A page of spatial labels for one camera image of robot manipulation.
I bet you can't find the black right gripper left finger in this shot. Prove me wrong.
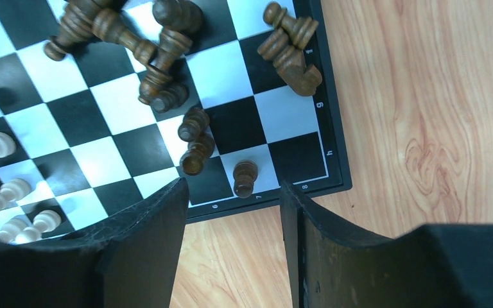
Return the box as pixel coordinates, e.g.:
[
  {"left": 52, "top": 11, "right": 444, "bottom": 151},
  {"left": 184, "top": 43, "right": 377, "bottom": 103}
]
[{"left": 0, "top": 178, "right": 189, "bottom": 307}]

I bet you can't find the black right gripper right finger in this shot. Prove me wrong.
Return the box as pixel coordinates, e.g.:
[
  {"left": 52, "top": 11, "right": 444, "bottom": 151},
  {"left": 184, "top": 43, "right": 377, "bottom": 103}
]
[{"left": 280, "top": 183, "right": 493, "bottom": 307}]

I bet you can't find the dark pawn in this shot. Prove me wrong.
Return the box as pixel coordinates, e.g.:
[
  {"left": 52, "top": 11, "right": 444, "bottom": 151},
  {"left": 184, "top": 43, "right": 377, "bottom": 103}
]
[{"left": 233, "top": 160, "right": 258, "bottom": 198}]

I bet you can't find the black white chessboard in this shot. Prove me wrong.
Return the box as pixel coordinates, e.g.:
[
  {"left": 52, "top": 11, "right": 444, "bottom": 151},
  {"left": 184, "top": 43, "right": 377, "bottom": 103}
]
[{"left": 0, "top": 1, "right": 352, "bottom": 237}]

